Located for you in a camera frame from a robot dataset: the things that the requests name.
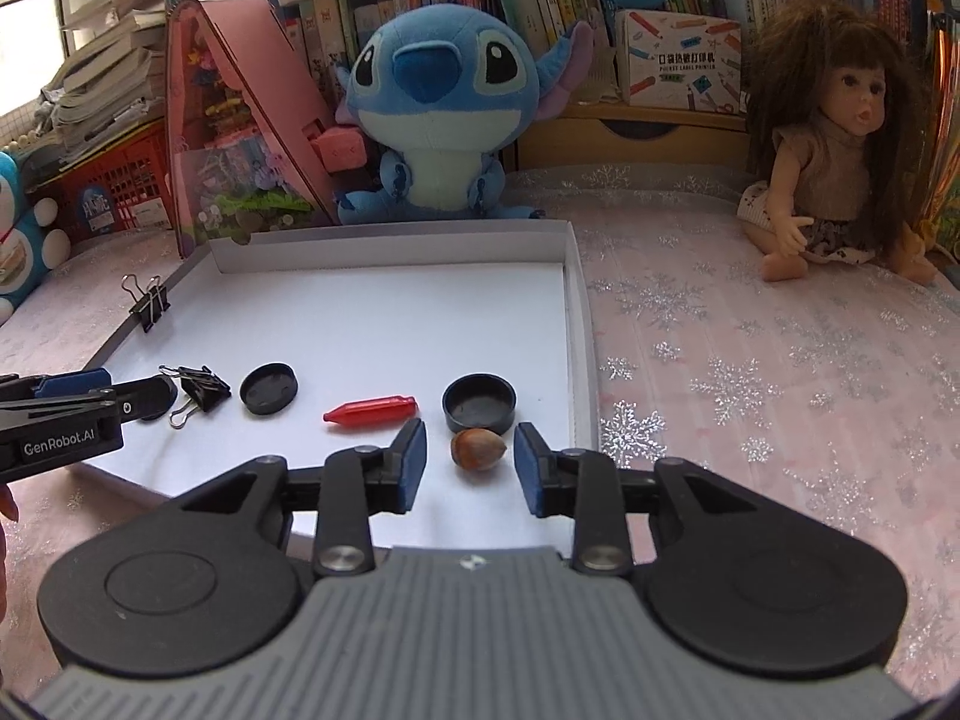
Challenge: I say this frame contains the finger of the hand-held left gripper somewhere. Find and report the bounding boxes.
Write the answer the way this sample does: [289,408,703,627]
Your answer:
[0,367,112,401]
[0,377,179,428]

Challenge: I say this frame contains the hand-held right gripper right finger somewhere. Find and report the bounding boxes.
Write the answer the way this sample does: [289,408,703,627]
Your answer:
[514,421,760,580]

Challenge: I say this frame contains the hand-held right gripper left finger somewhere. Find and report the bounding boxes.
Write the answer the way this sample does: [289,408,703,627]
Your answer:
[176,418,430,580]

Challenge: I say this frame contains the brown hazelnut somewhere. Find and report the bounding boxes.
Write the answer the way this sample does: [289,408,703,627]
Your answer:
[450,427,509,475]

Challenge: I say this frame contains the black binder clip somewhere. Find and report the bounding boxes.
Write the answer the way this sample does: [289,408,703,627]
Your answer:
[159,364,232,430]
[120,274,172,335]

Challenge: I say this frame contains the red plastic crayon toy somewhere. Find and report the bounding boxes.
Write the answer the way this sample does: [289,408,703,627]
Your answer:
[322,392,419,428]

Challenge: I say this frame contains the large black round lid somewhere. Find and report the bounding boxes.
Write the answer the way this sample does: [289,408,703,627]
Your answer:
[442,373,518,436]

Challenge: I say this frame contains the small black round lid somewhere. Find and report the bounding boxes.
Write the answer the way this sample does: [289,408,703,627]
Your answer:
[240,362,301,415]

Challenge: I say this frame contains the white cardboard box tray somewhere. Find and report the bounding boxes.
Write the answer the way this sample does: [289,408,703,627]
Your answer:
[71,219,601,552]

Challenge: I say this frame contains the blue cat plush toy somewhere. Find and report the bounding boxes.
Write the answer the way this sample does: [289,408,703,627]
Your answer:
[0,150,72,327]

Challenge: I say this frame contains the red plastic basket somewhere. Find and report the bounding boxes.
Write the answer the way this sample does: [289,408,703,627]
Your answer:
[26,120,177,245]

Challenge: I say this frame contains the pink snowflake tablecloth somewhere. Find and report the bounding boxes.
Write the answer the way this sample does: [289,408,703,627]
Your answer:
[0,165,960,691]

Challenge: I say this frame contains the pink triangular toy case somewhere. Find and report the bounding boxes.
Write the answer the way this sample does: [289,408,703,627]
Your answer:
[166,0,368,260]

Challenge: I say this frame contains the pile of worn books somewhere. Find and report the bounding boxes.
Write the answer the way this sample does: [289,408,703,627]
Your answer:
[34,0,181,166]

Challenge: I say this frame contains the wooden drawer unit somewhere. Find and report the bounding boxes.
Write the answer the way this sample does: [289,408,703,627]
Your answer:
[502,101,751,173]

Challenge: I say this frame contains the bright window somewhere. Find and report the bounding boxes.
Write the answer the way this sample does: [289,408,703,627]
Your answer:
[0,0,98,128]

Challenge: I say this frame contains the blue alien plush toy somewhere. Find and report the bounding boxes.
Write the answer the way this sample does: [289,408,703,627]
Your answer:
[334,4,593,226]

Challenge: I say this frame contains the brown haired doll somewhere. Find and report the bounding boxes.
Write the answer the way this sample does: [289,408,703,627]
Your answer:
[735,0,946,286]

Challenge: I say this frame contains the white printed carton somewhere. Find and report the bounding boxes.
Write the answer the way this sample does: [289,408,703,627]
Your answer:
[615,9,743,110]

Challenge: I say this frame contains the colourful picture books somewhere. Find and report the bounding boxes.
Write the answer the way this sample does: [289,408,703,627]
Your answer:
[926,7,960,241]

